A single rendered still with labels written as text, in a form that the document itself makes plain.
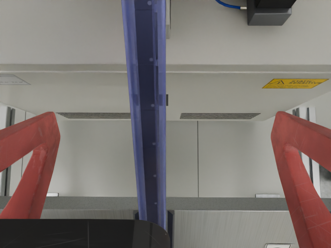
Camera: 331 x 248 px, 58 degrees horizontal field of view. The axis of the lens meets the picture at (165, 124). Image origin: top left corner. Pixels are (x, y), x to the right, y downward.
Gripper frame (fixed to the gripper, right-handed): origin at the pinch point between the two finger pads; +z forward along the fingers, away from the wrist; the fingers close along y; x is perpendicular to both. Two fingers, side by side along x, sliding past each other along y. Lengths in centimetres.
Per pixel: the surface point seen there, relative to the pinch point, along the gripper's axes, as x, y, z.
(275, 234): 8.5, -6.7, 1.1
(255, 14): 3.6, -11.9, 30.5
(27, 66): 10.9, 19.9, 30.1
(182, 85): 17.3, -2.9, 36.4
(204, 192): 70, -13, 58
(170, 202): 6.3, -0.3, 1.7
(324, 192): 69, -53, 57
